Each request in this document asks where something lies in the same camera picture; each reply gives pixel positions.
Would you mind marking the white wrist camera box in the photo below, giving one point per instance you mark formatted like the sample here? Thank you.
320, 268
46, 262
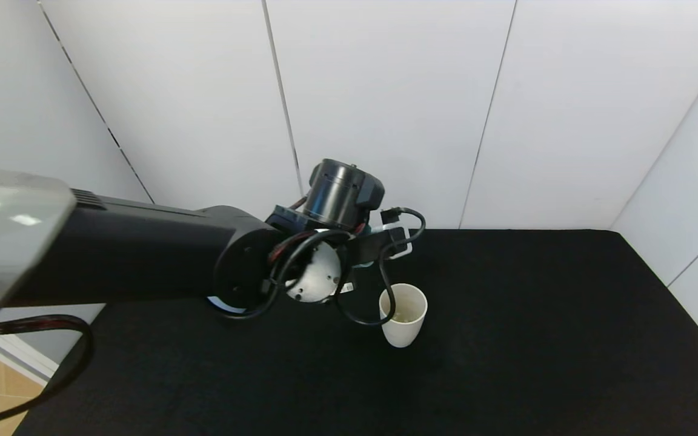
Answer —
400, 237

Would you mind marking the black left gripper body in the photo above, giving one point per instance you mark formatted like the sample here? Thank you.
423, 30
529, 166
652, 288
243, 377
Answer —
351, 283

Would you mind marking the black and grey left robot arm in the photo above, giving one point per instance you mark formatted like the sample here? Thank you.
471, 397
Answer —
143, 254

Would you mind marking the cream plastic cup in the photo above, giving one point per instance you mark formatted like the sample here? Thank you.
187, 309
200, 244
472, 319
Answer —
402, 327

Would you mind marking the white wall skirting strip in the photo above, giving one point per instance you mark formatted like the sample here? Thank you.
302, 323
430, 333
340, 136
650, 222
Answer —
16, 360

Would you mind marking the black fabric table cover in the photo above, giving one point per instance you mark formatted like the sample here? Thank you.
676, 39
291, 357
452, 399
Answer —
537, 351

